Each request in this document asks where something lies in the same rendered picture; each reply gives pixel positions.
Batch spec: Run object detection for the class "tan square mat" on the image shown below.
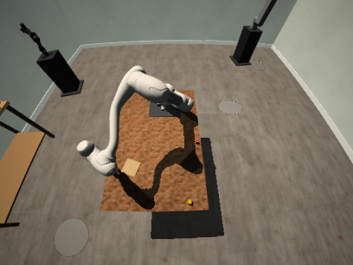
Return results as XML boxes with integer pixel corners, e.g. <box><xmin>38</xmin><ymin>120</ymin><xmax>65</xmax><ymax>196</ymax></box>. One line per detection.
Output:
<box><xmin>121</xmin><ymin>158</ymin><xmax>141</xmax><ymax>177</ymax></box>

